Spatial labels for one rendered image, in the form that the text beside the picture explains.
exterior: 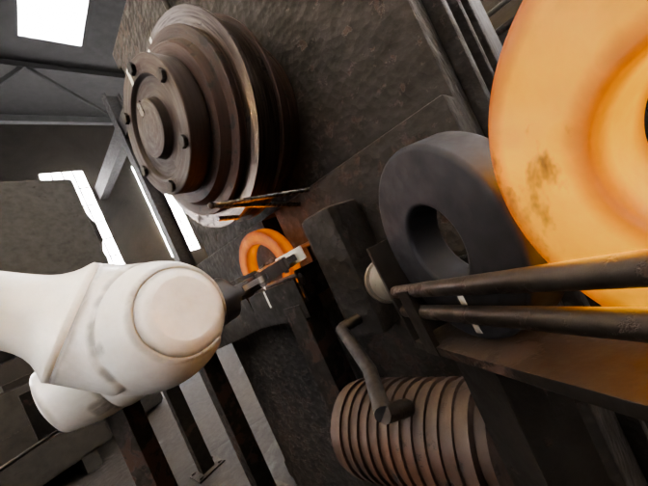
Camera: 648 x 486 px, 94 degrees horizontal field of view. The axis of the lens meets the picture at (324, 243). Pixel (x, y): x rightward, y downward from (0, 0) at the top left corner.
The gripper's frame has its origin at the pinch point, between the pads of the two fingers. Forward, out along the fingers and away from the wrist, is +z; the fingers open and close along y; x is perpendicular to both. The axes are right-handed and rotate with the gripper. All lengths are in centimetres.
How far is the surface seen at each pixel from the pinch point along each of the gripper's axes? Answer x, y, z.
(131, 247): 228, -1010, 306
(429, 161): 3.5, 41.5, -21.6
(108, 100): 498, -659, 305
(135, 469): -31, -60, -33
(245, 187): 17.8, -1.8, -0.1
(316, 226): 3.4, 12.7, -2.2
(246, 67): 34.4, 12.5, 1.5
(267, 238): 6.2, -4.8, 0.9
